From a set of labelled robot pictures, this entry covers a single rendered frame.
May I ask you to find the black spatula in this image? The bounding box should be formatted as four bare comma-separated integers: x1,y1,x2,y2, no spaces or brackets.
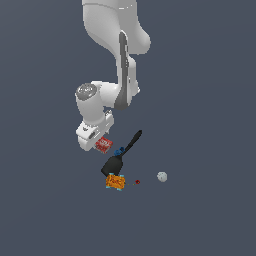
100,129,144,178

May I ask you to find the pale grey-green ball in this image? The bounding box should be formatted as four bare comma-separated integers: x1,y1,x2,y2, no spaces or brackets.
157,171,168,183

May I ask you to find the orange box with cyan corners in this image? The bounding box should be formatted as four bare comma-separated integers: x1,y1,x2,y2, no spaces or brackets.
105,173,127,192

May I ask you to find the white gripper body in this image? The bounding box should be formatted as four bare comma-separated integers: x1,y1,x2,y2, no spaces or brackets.
75,110,115,152

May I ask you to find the red printed box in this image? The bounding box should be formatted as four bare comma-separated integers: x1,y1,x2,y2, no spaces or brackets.
94,136,114,154

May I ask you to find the small blue object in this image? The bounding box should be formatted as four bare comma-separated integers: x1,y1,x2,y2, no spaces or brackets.
113,146,126,157

